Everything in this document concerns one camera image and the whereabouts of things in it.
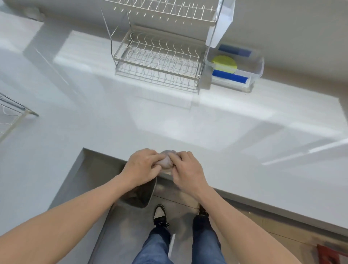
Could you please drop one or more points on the person's right hand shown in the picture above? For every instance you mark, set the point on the person's right hand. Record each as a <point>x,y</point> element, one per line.
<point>189,175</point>

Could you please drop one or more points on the person's left hand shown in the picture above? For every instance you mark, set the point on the person's left hand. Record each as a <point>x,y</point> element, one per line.
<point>140,168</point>

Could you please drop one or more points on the person's left fingers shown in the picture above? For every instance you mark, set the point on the person's left fingers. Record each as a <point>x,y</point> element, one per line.
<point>152,159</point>

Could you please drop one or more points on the person's right fingers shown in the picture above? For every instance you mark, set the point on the person's right fingers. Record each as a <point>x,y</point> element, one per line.
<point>180,159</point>

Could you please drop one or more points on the grey cloth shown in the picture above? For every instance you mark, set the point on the grey cloth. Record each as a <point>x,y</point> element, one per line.
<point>165,161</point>

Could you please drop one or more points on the person's right forearm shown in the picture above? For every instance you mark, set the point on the person's right forearm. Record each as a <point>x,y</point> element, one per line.
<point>239,231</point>

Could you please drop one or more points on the person's left forearm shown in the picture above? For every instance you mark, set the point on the person's left forearm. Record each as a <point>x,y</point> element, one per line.
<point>68,220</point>

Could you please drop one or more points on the grey waste bin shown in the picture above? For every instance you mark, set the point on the grey waste bin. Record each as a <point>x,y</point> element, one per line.
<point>140,197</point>

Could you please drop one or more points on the person's left black white shoe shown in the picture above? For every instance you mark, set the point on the person's left black white shoe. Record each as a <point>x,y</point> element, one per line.
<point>159,214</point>

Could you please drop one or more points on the person's right black shoe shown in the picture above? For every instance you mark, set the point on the person's right black shoe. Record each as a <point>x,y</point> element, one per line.
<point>203,211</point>

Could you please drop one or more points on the person's right jeans leg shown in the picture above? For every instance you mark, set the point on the person's right jeans leg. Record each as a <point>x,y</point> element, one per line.
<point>206,242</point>

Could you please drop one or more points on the person's jeans leg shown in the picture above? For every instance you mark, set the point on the person's jeans leg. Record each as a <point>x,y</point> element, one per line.
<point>206,242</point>
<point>155,247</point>

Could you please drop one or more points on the person's left jeans leg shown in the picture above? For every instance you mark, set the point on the person's left jeans leg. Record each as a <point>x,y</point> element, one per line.
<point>155,247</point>

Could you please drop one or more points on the blue scouring pad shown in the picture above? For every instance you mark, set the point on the blue scouring pad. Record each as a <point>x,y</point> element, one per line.
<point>229,76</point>
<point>235,51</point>

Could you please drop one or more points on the yellow round sponge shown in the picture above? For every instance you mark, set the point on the yellow round sponge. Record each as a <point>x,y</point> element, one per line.
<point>224,64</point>

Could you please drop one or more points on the two-tier metal dish rack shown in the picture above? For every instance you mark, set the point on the two-tier metal dish rack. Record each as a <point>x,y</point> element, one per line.
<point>160,54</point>

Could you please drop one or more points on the clear plastic storage box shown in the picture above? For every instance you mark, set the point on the clear plastic storage box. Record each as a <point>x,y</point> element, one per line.
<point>251,68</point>

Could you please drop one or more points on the white plastic cutlery holder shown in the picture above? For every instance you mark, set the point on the white plastic cutlery holder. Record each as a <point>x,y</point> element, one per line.
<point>221,23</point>

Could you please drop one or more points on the red object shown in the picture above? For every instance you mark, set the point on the red object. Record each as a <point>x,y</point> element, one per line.
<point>333,255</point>

